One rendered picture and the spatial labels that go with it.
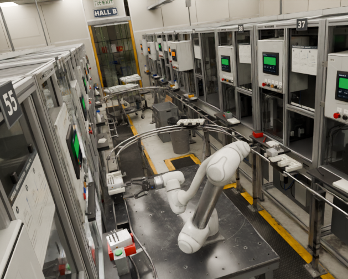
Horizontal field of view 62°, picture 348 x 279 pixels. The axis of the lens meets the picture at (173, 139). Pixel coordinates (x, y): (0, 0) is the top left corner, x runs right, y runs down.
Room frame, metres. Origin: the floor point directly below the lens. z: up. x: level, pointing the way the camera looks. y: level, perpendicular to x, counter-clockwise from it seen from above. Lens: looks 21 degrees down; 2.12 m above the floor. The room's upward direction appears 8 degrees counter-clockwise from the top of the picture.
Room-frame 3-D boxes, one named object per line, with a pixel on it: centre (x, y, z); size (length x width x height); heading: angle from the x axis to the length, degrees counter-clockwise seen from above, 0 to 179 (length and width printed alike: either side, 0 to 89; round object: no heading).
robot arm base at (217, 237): (1.70, -0.15, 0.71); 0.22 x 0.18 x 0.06; 12
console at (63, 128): (1.25, 0.60, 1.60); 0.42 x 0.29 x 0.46; 12
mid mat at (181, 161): (4.10, -0.15, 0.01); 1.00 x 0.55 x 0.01; 12
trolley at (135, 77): (8.64, 1.01, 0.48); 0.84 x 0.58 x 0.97; 20
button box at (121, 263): (1.24, 0.39, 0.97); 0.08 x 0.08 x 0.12; 12
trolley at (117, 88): (7.31, 1.13, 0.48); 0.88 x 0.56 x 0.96; 120
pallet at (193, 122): (3.80, -0.27, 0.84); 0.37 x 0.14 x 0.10; 70
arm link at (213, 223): (1.68, -0.15, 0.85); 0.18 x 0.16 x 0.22; 145
